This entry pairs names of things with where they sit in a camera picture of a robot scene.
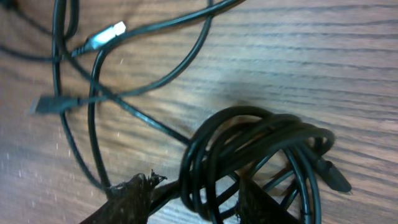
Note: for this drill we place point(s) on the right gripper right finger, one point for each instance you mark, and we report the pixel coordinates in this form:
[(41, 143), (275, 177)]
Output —
[(257, 207)]

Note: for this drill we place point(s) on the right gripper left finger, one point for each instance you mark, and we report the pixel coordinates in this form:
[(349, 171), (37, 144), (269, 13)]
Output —
[(134, 201)]

